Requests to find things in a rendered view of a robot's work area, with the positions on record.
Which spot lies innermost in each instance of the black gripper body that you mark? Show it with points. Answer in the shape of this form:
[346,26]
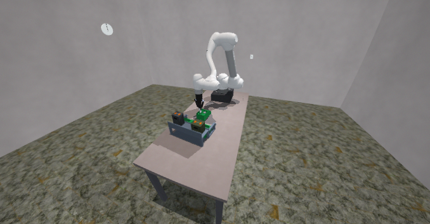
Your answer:
[199,97]

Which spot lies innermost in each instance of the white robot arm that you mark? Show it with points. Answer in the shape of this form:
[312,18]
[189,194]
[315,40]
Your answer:
[227,40]

